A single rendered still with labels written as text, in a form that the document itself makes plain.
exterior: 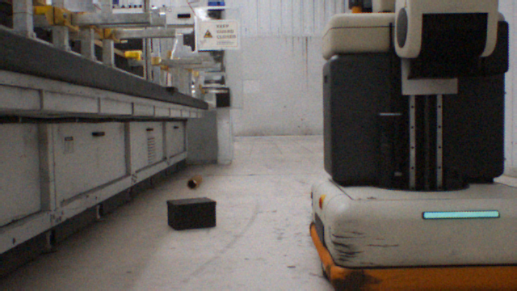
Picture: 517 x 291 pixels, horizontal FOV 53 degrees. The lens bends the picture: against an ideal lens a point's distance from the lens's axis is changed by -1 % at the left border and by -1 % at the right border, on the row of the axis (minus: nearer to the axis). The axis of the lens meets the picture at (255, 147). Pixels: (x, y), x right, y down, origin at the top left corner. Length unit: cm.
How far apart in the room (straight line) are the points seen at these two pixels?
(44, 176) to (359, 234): 124
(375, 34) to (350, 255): 69
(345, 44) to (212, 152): 449
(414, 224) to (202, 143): 482
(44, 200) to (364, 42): 129
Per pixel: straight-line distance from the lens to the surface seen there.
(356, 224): 132
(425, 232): 136
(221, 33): 591
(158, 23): 190
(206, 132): 600
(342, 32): 164
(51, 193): 211
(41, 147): 210
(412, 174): 161
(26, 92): 146
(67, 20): 167
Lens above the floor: 49
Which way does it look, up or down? 3 degrees down
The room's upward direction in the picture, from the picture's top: 1 degrees counter-clockwise
